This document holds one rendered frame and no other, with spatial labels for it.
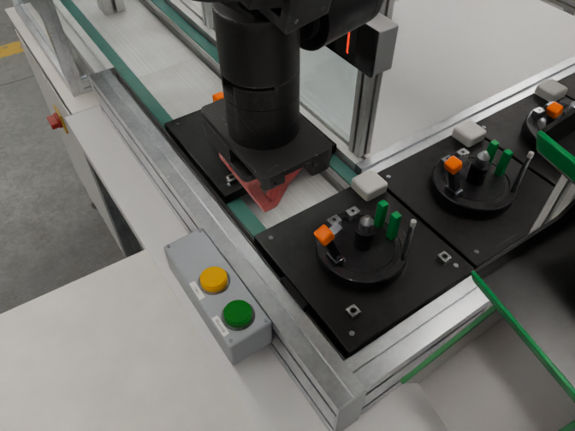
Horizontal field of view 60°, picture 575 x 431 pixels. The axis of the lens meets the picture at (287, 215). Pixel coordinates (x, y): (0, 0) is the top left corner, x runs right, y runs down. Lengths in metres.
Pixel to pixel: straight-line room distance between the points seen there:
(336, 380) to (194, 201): 0.38
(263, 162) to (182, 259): 0.43
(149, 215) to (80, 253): 1.17
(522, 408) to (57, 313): 0.69
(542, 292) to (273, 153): 0.27
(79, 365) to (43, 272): 1.31
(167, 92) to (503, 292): 0.90
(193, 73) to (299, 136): 0.87
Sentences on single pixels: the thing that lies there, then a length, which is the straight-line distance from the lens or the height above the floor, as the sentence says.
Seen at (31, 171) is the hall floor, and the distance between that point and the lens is 2.58.
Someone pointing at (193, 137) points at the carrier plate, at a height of 0.97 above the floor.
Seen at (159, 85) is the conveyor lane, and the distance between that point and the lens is 1.23.
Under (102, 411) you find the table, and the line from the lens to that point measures 0.81.
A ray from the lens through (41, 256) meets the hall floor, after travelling 2.20.
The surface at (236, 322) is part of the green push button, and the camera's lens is 0.70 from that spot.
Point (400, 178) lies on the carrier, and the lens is 0.90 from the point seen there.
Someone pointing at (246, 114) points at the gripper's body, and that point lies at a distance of 0.37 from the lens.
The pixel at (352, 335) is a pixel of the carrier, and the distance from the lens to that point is 0.70.
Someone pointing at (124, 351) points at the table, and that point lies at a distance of 0.84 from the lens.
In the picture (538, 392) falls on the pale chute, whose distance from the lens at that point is 0.61.
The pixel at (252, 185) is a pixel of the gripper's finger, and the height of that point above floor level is 1.29.
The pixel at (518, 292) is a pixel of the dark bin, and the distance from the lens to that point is 0.50.
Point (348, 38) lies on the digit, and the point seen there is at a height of 1.21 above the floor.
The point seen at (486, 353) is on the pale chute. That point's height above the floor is 1.05.
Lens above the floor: 1.58
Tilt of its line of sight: 48 degrees down
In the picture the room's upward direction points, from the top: straight up
